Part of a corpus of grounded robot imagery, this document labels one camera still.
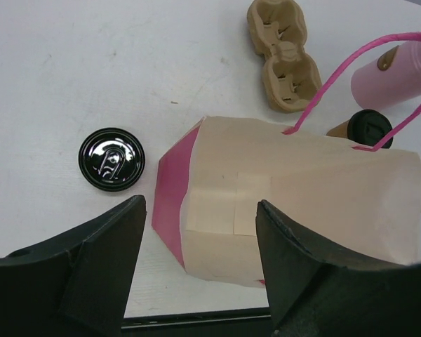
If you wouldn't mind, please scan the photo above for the black plastic cup lid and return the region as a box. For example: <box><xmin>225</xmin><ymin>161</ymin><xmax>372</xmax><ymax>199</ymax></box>
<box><xmin>347</xmin><ymin>110</ymin><xmax>392</xmax><ymax>147</ymax></box>

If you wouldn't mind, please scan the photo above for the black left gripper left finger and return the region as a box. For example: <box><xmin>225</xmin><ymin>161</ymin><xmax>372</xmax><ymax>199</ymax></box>
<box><xmin>0</xmin><ymin>195</ymin><xmax>146</xmax><ymax>336</ymax></box>

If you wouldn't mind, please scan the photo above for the pink straw holder cup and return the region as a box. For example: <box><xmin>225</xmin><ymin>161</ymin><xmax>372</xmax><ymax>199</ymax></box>
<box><xmin>351</xmin><ymin>41</ymin><xmax>421</xmax><ymax>111</ymax></box>

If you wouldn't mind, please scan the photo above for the brown paper coffee cup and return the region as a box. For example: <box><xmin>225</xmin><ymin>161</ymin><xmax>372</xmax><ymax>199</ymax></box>
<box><xmin>326</xmin><ymin>120</ymin><xmax>349</xmax><ymax>139</ymax></box>

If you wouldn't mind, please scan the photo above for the pink paper gift bag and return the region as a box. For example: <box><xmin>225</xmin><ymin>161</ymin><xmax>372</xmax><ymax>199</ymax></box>
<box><xmin>149</xmin><ymin>31</ymin><xmax>421</xmax><ymax>288</ymax></box>

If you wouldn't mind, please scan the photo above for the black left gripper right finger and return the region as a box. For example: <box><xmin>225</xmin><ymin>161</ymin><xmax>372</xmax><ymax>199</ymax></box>
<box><xmin>255</xmin><ymin>201</ymin><xmax>421</xmax><ymax>336</ymax></box>

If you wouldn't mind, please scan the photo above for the brown pulp cup carrier stack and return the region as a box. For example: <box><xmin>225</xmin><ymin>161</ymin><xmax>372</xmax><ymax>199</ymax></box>
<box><xmin>247</xmin><ymin>1</ymin><xmax>322</xmax><ymax>113</ymax></box>

